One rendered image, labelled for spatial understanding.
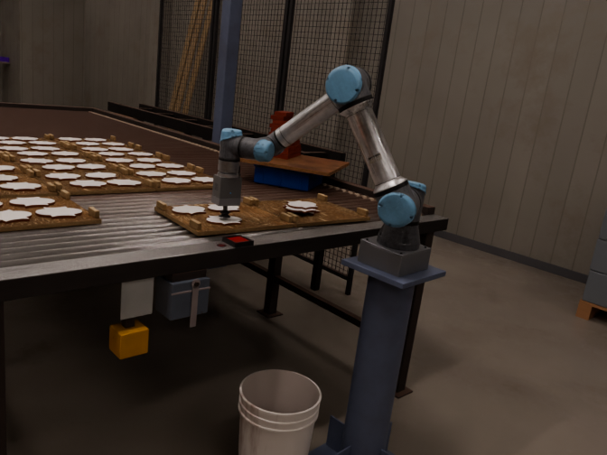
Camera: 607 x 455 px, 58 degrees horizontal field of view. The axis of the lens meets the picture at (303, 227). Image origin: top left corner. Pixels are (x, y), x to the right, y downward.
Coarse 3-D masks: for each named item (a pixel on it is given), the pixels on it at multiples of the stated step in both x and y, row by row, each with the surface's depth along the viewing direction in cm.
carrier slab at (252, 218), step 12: (204, 204) 224; (240, 204) 231; (168, 216) 202; (180, 216) 202; (192, 216) 204; (204, 216) 206; (240, 216) 213; (252, 216) 215; (264, 216) 217; (276, 216) 219; (192, 228) 189; (204, 228) 190; (216, 228) 192; (228, 228) 193; (240, 228) 196; (252, 228) 199; (264, 228) 203; (276, 228) 207
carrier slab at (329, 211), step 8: (272, 200) 245; (280, 200) 247; (288, 200) 249; (296, 200) 251; (304, 200) 253; (312, 200) 255; (320, 200) 258; (264, 208) 230; (272, 208) 232; (280, 208) 234; (320, 208) 243; (328, 208) 245; (336, 208) 247; (344, 208) 249; (304, 216) 225; (312, 216) 226; (320, 216) 228; (328, 216) 230; (336, 216) 232; (344, 216) 233; (352, 216) 235; (360, 216) 237; (296, 224) 212; (304, 224) 215; (312, 224) 217; (320, 224) 220; (328, 224) 223
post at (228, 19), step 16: (224, 0) 380; (240, 0) 380; (224, 16) 382; (240, 16) 384; (224, 32) 383; (224, 48) 385; (224, 64) 387; (224, 80) 389; (224, 96) 392; (224, 112) 396
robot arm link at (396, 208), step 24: (336, 72) 170; (360, 72) 172; (336, 96) 170; (360, 96) 170; (360, 120) 172; (360, 144) 175; (384, 144) 174; (384, 168) 173; (384, 192) 173; (408, 192) 174; (384, 216) 174; (408, 216) 172
